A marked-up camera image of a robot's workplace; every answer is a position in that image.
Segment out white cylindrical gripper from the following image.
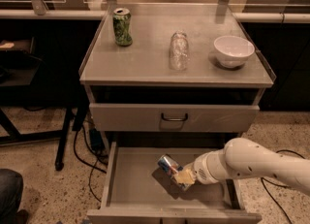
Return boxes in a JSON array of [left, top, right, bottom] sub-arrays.
[[173, 150, 228, 185]]

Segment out blue silver redbull can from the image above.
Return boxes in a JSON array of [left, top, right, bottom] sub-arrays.
[[157, 154, 191, 191]]

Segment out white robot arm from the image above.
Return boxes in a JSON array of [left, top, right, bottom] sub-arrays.
[[172, 138, 310, 195]]

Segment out open grey middle drawer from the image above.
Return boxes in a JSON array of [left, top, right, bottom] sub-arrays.
[[87, 144, 262, 224]]

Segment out grey drawer cabinet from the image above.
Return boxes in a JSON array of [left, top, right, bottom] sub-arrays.
[[78, 2, 277, 224]]

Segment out closed grey top drawer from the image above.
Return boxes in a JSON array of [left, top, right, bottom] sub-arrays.
[[89, 103, 260, 133]]

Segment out green soda can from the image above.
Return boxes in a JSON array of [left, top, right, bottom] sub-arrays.
[[112, 8, 133, 47]]

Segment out black power adapter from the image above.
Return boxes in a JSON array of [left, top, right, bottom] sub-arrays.
[[89, 128, 105, 151]]

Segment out clear plastic bottle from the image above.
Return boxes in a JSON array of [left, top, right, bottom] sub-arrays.
[[170, 31, 189, 71]]

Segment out white ceramic bowl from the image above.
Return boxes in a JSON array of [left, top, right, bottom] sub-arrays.
[[213, 36, 255, 68]]

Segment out dark trouser leg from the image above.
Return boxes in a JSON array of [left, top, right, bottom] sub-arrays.
[[0, 169, 29, 224]]

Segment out black drawer handle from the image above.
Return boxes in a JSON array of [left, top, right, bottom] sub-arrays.
[[161, 113, 188, 122]]

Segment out black floor cable right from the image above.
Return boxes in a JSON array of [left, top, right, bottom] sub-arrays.
[[260, 149, 306, 224]]

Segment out black floor cable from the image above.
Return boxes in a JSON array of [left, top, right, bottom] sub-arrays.
[[73, 117, 109, 203], [260, 149, 306, 224]]

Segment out black floor cable left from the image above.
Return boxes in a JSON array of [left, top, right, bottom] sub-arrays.
[[73, 117, 109, 203]]

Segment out black table frame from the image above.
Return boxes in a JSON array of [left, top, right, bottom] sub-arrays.
[[0, 37, 88, 171]]

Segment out white horizontal rail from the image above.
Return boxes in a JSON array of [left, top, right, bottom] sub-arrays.
[[0, 10, 310, 24]]

